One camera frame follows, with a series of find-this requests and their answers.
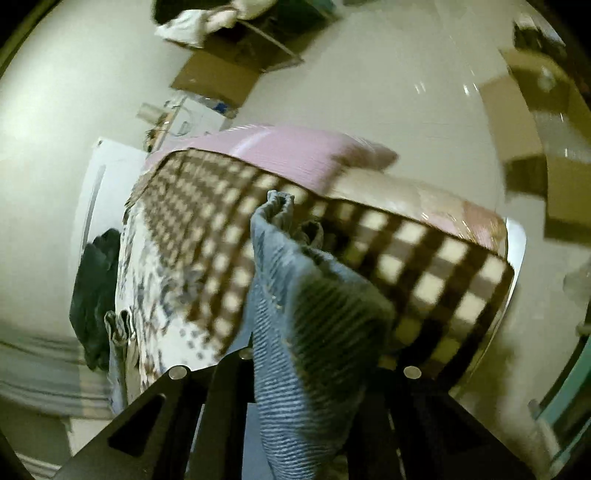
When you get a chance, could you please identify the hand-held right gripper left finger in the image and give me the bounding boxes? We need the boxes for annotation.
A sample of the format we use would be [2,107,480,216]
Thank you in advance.
[52,347,257,480]

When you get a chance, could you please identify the floral bed sheet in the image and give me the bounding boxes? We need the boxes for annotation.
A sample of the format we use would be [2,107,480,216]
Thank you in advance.
[111,203,241,402]

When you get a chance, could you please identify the white appliance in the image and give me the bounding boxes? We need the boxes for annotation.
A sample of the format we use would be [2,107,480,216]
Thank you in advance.
[139,95,232,153]

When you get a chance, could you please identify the dark green cloth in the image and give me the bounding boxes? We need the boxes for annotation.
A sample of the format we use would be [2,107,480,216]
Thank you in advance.
[69,228,123,372]

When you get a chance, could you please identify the open cardboard box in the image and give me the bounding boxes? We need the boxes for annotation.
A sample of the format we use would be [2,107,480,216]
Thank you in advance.
[478,46,591,243]

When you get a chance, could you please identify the pink towel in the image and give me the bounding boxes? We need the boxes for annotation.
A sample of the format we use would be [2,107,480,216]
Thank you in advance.
[144,124,400,195]

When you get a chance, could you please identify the cardboard box with clothes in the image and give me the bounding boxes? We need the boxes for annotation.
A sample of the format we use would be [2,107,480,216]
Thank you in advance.
[152,0,333,75]

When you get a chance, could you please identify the blue ribbed towel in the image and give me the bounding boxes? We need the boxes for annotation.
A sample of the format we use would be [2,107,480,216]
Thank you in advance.
[104,189,397,480]

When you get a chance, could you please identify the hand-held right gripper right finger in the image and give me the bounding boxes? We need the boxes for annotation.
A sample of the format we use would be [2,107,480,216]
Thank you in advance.
[347,359,539,480]

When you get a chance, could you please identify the white cloth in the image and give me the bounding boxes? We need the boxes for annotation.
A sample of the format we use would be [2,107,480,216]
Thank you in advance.
[155,7,239,49]

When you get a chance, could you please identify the brown checkered blanket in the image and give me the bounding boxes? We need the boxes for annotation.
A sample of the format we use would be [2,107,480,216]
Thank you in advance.
[127,148,515,370]

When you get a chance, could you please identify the flat brown cardboard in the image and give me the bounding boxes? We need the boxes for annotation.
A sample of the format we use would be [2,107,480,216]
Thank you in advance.
[170,50,262,110]

